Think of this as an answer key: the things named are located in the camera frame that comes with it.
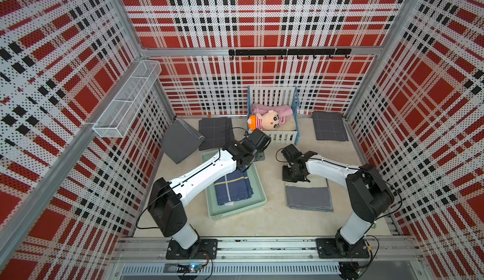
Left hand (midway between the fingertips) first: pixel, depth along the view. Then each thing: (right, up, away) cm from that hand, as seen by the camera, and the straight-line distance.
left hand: (258, 151), depth 81 cm
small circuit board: (-24, -42, -12) cm, 50 cm away
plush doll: (+5, +14, +17) cm, 23 cm away
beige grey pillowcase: (+27, -21, +6) cm, 34 cm away
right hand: (+16, -14, +10) cm, 23 cm away
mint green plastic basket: (-6, -25, +2) cm, 25 cm away
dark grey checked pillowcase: (-23, +9, +30) cm, 39 cm away
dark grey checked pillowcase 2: (+46, +12, +34) cm, 59 cm away
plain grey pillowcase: (-46, +4, +30) cm, 55 cm away
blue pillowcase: (-12, -18, +10) cm, 24 cm away
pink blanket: (+15, +21, +26) cm, 37 cm away
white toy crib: (+18, +8, +21) cm, 28 cm away
